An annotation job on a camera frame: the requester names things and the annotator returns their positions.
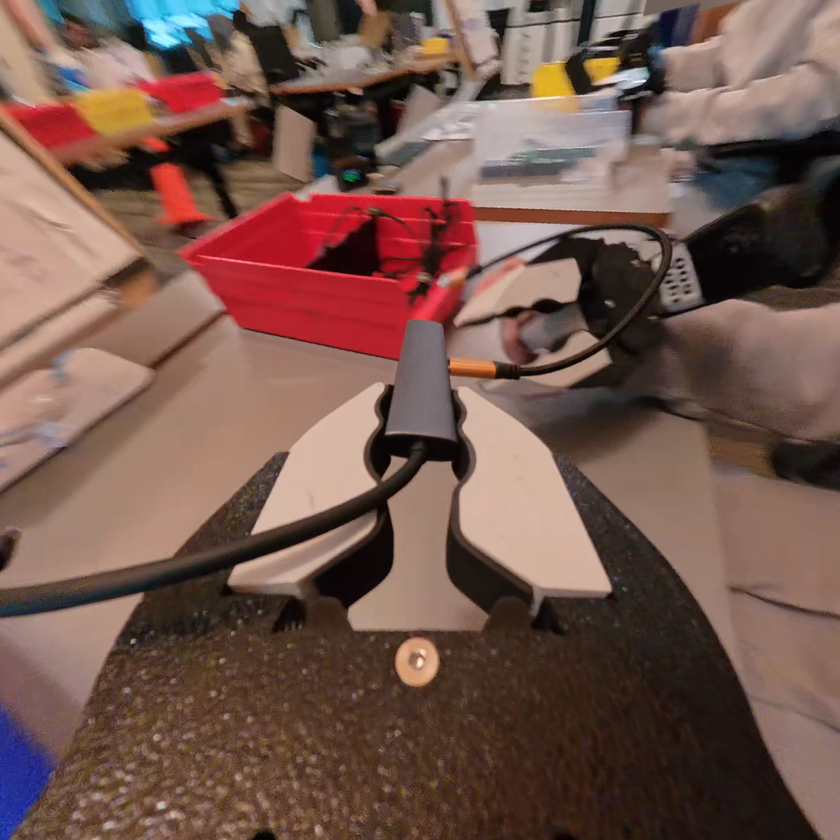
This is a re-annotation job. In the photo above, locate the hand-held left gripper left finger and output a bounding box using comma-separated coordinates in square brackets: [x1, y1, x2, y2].
[226, 382, 395, 608]

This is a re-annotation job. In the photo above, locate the person's right forearm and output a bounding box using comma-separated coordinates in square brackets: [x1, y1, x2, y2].
[617, 289, 840, 447]

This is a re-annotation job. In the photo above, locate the clear plastic organizer tray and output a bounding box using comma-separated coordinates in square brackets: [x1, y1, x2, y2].
[472, 108, 632, 185]

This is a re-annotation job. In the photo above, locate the black USB-C cable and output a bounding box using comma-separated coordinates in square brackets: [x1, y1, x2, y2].
[322, 205, 434, 280]

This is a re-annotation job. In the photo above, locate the red divided bin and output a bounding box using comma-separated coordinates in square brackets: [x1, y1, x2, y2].
[178, 192, 479, 361]

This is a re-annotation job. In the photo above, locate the black cable with orange plug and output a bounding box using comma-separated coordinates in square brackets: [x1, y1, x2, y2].
[438, 223, 676, 382]

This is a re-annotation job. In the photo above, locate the orange traffic cone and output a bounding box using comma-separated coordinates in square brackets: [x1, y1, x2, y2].
[150, 163, 214, 225]

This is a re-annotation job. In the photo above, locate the thick black hub cable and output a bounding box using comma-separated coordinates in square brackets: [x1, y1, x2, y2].
[0, 441, 431, 619]

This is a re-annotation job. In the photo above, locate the person's beige clothed body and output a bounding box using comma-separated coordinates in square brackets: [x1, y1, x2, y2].
[712, 453, 840, 840]

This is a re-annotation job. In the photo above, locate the laminated instruction sheet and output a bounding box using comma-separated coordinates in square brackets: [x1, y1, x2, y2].
[0, 131, 142, 355]

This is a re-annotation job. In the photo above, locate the white cardboard panel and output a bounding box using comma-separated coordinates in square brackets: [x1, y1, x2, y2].
[272, 105, 316, 183]

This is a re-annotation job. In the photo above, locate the blue plastic bin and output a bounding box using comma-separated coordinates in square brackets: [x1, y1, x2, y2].
[0, 705, 56, 840]

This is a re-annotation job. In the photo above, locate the yellow bin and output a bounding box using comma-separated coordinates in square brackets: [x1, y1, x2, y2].
[77, 88, 153, 135]

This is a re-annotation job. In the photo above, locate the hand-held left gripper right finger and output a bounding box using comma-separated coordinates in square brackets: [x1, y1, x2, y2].
[448, 386, 613, 611]

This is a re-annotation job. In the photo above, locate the person's right hand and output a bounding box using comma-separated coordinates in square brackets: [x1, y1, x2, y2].
[500, 311, 534, 362]

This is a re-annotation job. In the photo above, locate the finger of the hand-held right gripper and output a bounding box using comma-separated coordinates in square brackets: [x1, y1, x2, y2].
[454, 257, 581, 327]

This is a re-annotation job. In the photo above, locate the wooden table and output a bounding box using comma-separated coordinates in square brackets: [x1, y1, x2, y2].
[52, 98, 257, 165]

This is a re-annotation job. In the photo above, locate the black bin divider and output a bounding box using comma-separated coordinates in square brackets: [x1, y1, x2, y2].
[305, 217, 382, 277]

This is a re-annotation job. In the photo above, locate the red storage bin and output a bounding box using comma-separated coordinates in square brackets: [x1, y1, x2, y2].
[141, 73, 224, 112]
[13, 105, 96, 148]

